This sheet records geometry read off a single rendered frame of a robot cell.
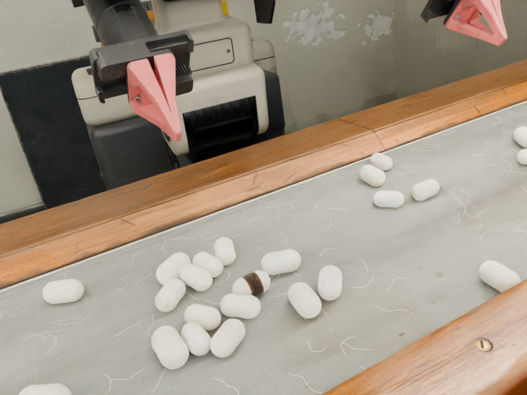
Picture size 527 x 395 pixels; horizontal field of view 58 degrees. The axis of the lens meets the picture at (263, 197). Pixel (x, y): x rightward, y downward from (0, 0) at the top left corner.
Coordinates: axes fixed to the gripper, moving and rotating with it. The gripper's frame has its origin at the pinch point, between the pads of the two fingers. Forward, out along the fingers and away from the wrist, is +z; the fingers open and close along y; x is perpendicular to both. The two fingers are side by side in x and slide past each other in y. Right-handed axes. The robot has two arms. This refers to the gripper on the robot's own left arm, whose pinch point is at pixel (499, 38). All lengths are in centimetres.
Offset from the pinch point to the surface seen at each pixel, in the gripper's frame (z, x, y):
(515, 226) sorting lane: 22.7, -3.7, -21.1
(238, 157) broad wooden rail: -3.0, 14.4, -34.7
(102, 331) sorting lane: 15, 2, -57
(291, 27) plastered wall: -131, 133, 74
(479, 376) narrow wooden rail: 30, -13, -39
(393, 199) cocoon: 14.3, 1.6, -26.9
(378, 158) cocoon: 7.2, 7.1, -21.4
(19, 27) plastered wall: -154, 120, -53
